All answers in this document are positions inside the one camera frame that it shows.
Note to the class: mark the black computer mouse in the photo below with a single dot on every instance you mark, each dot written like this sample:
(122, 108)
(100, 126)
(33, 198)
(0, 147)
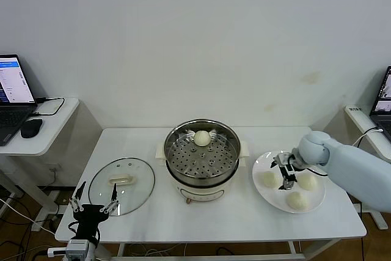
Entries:
(31, 128)

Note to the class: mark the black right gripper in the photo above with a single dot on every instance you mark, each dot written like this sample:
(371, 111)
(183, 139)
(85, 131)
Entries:
(294, 160)

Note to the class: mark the black laptop white-blue screen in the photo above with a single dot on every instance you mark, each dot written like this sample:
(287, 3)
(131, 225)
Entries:
(15, 83)

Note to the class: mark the white work table frame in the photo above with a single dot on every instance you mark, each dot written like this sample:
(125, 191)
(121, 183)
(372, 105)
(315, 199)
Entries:
(244, 258)

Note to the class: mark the white side table with mouse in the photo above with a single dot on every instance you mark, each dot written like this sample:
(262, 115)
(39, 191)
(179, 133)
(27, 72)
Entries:
(36, 145)

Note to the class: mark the white steamed baozi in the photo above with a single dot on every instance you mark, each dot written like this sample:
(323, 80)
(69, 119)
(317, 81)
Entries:
(268, 180)
(202, 138)
(297, 201)
(308, 182)

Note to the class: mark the dark laptop grey screen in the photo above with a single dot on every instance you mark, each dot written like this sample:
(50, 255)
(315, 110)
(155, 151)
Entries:
(385, 96)

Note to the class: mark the white round plate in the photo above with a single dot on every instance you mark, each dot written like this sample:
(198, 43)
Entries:
(262, 166)

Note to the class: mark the steel steamer basket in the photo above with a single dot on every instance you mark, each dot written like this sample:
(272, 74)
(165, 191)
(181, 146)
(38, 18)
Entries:
(233, 148)

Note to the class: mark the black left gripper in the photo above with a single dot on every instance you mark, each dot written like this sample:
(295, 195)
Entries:
(88, 218)

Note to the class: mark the white wall outlet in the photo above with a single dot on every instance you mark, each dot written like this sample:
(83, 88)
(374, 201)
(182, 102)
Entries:
(54, 168)

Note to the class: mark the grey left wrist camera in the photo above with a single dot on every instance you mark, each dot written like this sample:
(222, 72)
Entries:
(56, 252)

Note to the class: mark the cream electric cooker pot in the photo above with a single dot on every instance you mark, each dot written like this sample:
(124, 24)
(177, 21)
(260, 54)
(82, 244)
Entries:
(201, 192)

